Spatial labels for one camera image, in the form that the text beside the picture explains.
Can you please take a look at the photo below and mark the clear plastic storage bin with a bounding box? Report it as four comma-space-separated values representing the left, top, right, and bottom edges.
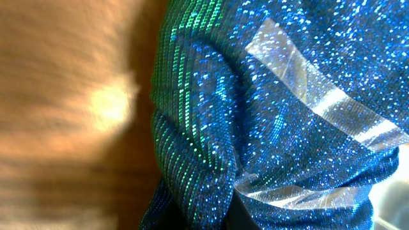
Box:
369, 144, 408, 230

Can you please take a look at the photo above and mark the blue sequin garment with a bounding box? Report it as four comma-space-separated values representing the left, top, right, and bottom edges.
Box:
139, 0, 408, 229

